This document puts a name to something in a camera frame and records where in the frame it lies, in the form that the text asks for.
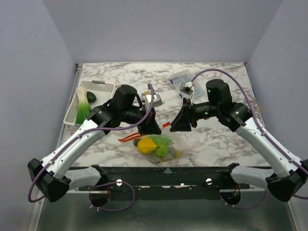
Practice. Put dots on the dark green toy avocado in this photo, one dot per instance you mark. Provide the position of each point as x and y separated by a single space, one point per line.
91 97

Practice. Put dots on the small striped connector block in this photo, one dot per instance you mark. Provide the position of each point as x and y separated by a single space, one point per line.
145 93

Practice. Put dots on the green toy lime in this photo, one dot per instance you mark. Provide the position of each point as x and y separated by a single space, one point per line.
161 151

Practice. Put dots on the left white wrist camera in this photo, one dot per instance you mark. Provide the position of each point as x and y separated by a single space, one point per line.
156 99

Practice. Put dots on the yellow toy pear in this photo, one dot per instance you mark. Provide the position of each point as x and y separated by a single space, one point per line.
146 146

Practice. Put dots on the green toy leaf vegetable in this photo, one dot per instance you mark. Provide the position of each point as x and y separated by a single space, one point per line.
158 139

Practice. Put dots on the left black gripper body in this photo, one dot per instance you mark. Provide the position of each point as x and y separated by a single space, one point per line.
132 116

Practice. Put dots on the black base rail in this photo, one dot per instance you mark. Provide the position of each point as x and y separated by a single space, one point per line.
165 183

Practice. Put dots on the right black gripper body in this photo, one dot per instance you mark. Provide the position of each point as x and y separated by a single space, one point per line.
189 115

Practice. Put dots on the clear bag with orange zipper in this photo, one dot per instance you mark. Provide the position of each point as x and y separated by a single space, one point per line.
177 142

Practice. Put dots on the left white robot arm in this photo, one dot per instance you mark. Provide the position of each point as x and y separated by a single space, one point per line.
53 176

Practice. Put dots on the toy bok choy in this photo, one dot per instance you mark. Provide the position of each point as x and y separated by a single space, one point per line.
83 108

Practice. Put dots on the clear plastic parts box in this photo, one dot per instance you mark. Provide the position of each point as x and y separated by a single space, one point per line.
182 77

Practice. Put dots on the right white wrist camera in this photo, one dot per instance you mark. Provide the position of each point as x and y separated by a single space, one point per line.
188 89

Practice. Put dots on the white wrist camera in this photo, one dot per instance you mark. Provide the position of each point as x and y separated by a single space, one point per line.
188 89
156 99

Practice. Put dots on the white plastic basket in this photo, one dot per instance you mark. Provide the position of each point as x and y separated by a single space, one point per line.
103 92

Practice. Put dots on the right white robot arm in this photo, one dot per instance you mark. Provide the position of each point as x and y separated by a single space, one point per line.
286 175

